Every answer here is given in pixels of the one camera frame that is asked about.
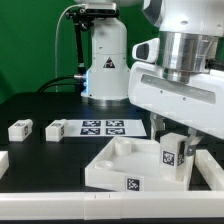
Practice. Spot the white square tabletop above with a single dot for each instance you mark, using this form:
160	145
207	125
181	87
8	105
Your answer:
131	164

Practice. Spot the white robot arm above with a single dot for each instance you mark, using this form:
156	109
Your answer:
177	75

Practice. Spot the white left fence rail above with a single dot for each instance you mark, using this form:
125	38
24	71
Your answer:
4	163

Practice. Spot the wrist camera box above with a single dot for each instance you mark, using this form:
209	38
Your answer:
146	51

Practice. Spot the white marker sheet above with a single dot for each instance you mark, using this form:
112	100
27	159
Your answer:
106	127

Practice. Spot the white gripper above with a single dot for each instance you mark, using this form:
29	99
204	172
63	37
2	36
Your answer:
198	104

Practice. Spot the white front fence rail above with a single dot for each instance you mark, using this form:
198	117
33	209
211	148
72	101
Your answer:
111	205

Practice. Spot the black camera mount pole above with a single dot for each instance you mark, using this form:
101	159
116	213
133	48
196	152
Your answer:
82	23

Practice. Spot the grey base camera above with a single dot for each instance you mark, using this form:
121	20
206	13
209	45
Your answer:
101	8

